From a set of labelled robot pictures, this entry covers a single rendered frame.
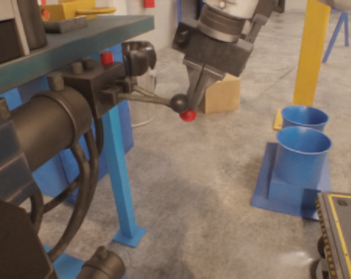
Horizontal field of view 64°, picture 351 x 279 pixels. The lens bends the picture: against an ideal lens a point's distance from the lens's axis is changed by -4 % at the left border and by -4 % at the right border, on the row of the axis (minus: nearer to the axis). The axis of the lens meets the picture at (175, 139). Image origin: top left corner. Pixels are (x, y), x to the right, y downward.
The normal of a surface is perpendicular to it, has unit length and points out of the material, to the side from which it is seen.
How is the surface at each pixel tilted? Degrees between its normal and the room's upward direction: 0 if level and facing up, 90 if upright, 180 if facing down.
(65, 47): 90
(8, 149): 90
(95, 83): 90
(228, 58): 90
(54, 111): 49
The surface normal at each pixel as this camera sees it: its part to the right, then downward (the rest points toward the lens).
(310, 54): -0.38, 0.48
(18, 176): 0.92, 0.16
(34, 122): 0.66, -0.45
